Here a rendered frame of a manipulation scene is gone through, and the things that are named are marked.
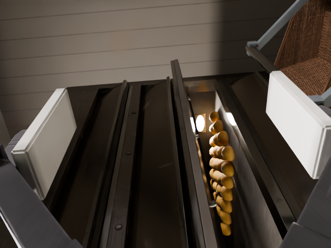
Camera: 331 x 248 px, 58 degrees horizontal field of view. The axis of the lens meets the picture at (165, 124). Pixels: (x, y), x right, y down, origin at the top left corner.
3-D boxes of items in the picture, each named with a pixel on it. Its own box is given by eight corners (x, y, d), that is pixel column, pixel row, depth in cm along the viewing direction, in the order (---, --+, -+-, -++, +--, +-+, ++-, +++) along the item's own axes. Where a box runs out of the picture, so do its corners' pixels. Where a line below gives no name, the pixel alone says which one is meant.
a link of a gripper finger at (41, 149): (45, 201, 14) (29, 202, 14) (77, 127, 20) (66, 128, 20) (25, 150, 13) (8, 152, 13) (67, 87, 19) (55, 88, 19)
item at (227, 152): (231, 238, 170) (221, 239, 170) (215, 182, 211) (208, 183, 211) (235, 151, 140) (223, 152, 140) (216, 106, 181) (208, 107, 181)
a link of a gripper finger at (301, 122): (324, 127, 13) (341, 125, 13) (269, 71, 19) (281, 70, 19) (312, 180, 14) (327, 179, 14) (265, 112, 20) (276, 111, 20)
